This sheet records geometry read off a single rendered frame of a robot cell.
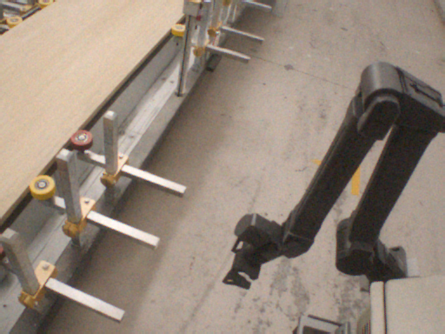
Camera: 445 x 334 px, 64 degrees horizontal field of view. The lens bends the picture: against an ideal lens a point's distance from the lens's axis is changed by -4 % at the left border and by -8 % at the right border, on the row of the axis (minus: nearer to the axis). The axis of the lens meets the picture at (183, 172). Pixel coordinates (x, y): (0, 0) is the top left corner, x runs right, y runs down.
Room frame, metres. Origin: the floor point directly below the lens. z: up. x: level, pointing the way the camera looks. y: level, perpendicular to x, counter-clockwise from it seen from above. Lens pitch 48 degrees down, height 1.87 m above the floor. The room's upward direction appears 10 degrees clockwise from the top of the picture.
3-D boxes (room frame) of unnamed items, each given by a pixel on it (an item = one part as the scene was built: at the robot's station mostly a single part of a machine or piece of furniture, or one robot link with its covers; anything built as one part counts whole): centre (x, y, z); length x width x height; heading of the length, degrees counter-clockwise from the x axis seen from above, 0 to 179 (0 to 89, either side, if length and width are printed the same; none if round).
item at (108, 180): (0.91, 0.25, 0.81); 0.14 x 0.06 x 0.05; 167
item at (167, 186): (0.92, 0.20, 0.81); 0.43 x 0.03 x 0.04; 77
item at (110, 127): (0.89, 0.26, 0.87); 0.04 x 0.04 x 0.48; 77
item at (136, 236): (0.67, 0.25, 0.83); 0.43 x 0.03 x 0.04; 77
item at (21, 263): (0.40, 0.37, 0.88); 0.04 x 0.04 x 0.48; 77
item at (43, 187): (0.72, 0.44, 0.85); 0.08 x 0.08 x 0.11
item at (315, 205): (0.48, -0.27, 1.40); 0.11 x 0.06 x 0.43; 171
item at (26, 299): (0.42, 0.36, 0.81); 0.14 x 0.06 x 0.05; 167
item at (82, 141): (0.96, 0.39, 0.85); 0.08 x 0.08 x 0.11
